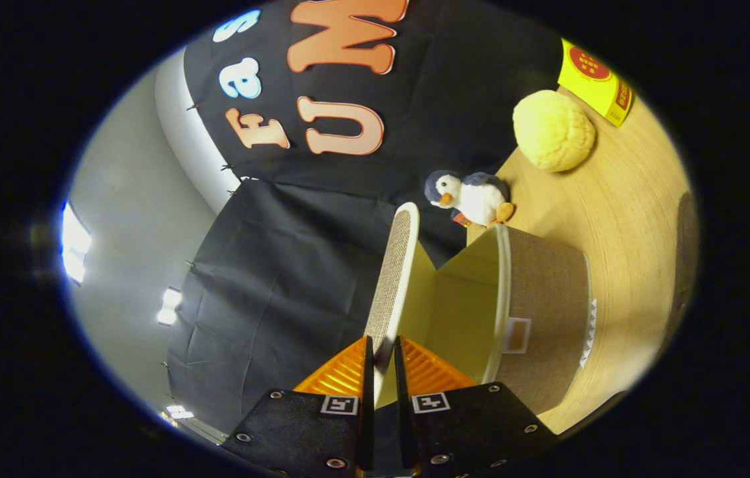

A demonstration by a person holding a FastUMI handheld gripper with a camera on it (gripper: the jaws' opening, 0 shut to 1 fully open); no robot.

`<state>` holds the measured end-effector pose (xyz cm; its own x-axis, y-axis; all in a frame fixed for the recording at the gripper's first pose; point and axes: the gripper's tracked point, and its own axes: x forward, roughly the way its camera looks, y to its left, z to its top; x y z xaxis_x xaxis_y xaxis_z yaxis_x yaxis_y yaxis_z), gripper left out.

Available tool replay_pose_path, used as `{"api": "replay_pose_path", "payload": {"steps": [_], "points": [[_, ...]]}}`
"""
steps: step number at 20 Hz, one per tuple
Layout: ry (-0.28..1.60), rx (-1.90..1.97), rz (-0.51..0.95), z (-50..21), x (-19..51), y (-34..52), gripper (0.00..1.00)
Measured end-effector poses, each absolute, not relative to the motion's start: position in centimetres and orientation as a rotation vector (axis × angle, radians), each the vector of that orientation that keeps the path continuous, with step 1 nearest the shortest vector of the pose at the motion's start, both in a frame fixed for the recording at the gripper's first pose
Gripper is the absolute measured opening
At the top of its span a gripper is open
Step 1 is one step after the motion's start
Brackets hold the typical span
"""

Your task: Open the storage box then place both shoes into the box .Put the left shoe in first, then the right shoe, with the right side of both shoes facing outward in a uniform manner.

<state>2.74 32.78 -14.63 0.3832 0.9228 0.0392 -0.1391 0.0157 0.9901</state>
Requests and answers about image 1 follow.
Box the penguin plush toy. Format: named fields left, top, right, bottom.
left=424, top=170, right=516, bottom=228

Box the beige fabric storage box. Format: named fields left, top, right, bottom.
left=365, top=202, right=598, bottom=416

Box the yellow bread-shaped squishy toy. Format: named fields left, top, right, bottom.
left=513, top=90, right=597, bottom=173

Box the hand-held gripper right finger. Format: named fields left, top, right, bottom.
left=393, top=335, right=558, bottom=478

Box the yellow book with red circle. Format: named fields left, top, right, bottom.
left=557, top=38, right=634, bottom=127

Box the brown fuzzy shoe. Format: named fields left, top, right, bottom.
left=664, top=191, right=700, bottom=346

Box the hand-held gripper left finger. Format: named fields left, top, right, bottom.
left=222, top=335, right=375, bottom=478

